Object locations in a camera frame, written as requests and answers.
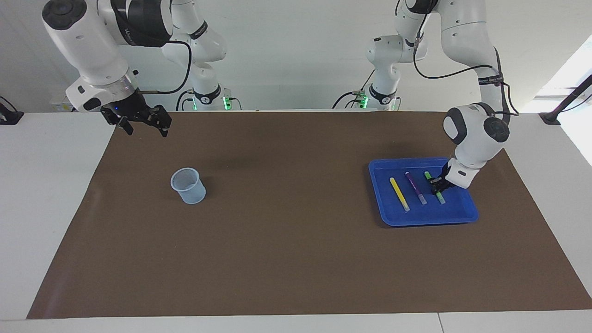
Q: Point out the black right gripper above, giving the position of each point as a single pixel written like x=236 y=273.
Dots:
x=127 y=108

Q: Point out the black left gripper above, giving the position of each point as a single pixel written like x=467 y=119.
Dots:
x=447 y=173

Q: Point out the green marker pen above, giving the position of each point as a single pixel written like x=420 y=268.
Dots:
x=428 y=175

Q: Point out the purple marker pen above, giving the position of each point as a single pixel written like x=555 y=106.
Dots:
x=415 y=187

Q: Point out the yellow marker pen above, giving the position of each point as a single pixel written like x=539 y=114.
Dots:
x=398 y=193

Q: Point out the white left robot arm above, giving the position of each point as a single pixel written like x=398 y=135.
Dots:
x=467 y=37

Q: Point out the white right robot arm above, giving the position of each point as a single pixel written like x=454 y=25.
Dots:
x=88 y=41

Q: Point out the blue plastic tray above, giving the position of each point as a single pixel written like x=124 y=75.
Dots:
x=430 y=215

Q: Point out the clear plastic cup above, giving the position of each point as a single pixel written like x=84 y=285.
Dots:
x=189 y=192

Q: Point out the white power strip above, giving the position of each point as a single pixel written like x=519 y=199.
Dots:
x=60 y=106

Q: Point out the black table clamp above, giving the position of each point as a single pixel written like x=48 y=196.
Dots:
x=9 y=116

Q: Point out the black clamp stand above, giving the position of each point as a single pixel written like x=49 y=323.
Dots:
x=566 y=101

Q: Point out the brown table mat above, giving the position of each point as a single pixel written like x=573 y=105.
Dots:
x=296 y=254

